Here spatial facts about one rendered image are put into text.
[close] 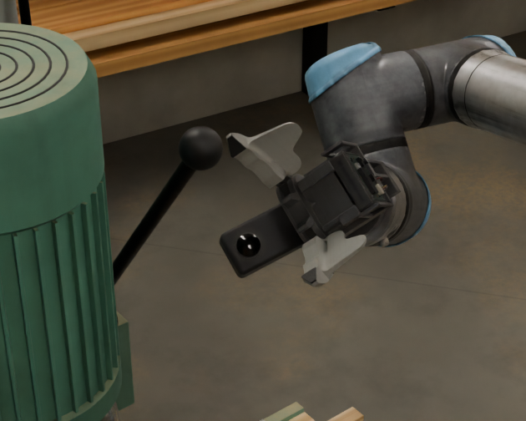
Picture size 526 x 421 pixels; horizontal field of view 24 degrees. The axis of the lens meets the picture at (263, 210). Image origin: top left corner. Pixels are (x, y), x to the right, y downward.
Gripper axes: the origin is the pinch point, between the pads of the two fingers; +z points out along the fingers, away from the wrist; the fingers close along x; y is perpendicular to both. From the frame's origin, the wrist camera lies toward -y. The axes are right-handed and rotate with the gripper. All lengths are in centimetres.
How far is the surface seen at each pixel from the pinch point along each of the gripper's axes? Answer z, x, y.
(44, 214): 22.1, -4.2, -7.1
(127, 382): -23.8, 2.4, -31.9
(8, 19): -4.8, -31.8, -14.5
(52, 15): -170, -110, -78
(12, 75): 22.5, -14.0, -3.8
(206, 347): -174, -18, -88
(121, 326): -19.5, -2.6, -27.0
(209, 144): 12.5, -4.1, 3.1
